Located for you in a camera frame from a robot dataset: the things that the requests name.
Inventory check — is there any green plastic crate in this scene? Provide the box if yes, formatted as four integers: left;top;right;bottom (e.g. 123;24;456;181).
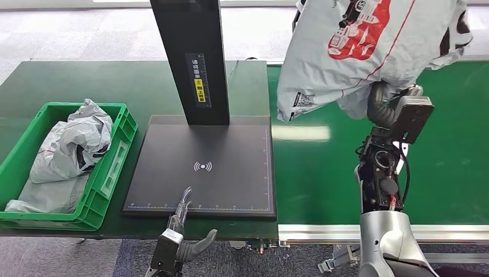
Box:
0;102;138;233

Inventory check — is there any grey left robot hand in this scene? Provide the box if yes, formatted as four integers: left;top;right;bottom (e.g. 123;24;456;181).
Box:
167;186;219;264

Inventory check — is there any crumpled grey plastic package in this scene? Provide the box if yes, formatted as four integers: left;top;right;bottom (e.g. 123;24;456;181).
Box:
28;99;114;185

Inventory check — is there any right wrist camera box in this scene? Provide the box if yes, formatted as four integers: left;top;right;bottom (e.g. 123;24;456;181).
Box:
389;95;435;145

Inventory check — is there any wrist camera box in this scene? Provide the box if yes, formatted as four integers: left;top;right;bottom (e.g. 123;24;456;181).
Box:
146;229;185;277
389;95;435;145

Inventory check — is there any green conveyor belt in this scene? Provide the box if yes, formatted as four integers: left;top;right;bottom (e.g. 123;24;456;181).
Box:
267;55;489;274

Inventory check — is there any black inbound scanner machine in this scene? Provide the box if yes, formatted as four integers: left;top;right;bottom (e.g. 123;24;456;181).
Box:
121;0;277;220

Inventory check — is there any dark green table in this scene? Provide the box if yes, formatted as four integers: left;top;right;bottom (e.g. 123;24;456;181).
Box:
0;60;280;242

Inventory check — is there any thin black cable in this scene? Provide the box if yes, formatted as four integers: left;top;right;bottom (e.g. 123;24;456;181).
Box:
226;59;240;87

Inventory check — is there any flat grey plastic package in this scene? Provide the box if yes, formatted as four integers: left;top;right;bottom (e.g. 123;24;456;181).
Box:
3;122;91;215

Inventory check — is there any white package with red print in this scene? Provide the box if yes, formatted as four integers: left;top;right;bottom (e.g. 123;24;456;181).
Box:
276;0;473;123

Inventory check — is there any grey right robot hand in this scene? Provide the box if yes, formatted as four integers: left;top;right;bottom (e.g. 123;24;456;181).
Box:
366;81;424;130

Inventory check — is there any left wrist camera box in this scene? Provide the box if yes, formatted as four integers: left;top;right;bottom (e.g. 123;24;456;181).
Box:
146;229;185;277

